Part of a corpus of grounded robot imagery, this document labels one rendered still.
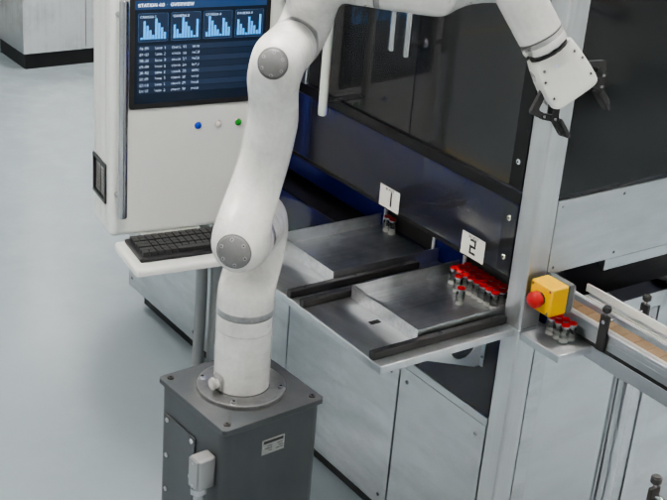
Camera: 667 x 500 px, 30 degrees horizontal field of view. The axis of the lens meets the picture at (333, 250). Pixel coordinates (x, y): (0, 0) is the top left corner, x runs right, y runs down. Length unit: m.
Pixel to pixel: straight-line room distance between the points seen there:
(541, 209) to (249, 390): 0.79
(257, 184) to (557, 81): 0.60
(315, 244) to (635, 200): 0.84
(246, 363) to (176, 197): 1.03
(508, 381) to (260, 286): 0.79
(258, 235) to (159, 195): 1.12
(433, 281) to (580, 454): 0.63
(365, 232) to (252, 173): 1.05
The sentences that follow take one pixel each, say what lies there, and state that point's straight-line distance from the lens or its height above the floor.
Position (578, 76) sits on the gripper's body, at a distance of 2.31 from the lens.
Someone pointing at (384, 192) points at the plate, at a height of 1.03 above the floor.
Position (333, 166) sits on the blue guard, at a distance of 3.49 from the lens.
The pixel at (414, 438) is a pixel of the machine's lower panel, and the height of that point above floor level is 0.39.
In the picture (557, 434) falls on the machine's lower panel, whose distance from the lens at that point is 3.30.
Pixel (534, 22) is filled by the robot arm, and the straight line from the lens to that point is 2.25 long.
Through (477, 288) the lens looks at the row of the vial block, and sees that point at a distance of 3.10.
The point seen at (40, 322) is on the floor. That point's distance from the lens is 4.78.
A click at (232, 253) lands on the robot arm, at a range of 2.43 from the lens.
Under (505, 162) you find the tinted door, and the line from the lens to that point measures 2.94.
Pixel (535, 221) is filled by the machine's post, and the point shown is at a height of 1.16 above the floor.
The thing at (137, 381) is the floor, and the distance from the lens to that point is 4.39.
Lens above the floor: 2.24
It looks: 24 degrees down
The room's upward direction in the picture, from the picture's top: 5 degrees clockwise
